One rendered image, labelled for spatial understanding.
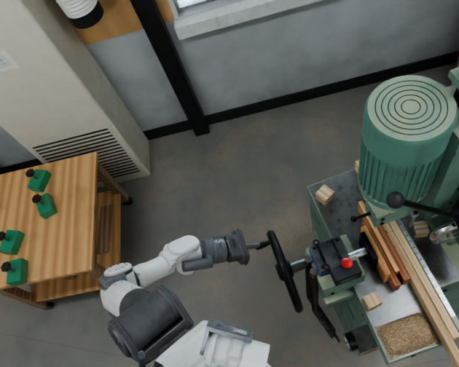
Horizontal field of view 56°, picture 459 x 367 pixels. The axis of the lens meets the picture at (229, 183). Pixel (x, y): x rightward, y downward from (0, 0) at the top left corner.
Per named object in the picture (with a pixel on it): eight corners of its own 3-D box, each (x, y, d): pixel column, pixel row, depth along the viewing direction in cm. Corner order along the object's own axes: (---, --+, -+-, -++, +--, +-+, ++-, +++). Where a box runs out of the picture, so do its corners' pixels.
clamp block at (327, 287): (305, 256, 140) (304, 247, 133) (344, 242, 140) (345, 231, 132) (323, 299, 133) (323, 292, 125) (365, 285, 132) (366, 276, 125)
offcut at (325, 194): (315, 198, 146) (315, 193, 143) (324, 189, 147) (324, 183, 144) (325, 206, 144) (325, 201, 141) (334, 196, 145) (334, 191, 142)
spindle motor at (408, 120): (346, 166, 117) (350, 91, 90) (408, 143, 116) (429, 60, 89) (376, 221, 108) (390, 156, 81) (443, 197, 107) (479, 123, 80)
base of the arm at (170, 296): (137, 376, 96) (142, 372, 86) (104, 329, 98) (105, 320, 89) (189, 332, 103) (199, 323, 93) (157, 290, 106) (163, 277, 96)
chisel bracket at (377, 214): (363, 210, 132) (365, 198, 124) (406, 194, 131) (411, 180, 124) (374, 231, 128) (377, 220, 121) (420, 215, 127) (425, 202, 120)
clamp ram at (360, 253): (340, 250, 136) (340, 239, 128) (363, 241, 135) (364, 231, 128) (352, 276, 131) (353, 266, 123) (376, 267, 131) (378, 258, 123)
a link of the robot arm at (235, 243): (233, 237, 155) (202, 241, 150) (242, 223, 147) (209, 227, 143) (243, 269, 149) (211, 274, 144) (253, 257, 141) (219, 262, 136)
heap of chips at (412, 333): (374, 327, 123) (376, 325, 120) (421, 311, 123) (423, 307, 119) (390, 359, 119) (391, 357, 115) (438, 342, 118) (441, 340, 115)
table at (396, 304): (282, 202, 155) (280, 194, 150) (362, 172, 154) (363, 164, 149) (355, 377, 124) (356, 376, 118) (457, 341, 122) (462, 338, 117)
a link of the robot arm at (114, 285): (99, 318, 121) (127, 341, 102) (87, 275, 119) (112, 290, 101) (137, 301, 127) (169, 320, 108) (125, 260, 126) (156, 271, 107)
